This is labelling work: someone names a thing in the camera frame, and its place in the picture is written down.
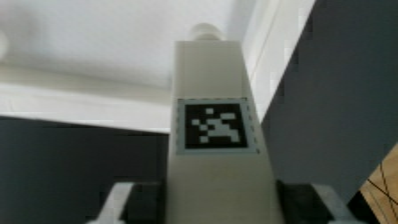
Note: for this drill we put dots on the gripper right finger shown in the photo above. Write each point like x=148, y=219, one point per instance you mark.
x=313, y=205

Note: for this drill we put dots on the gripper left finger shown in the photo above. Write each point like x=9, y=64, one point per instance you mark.
x=133, y=204

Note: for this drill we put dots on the white desk leg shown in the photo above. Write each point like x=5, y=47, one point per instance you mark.
x=220, y=184

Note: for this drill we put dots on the white desk tabletop tray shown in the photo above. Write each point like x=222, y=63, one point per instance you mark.
x=87, y=54

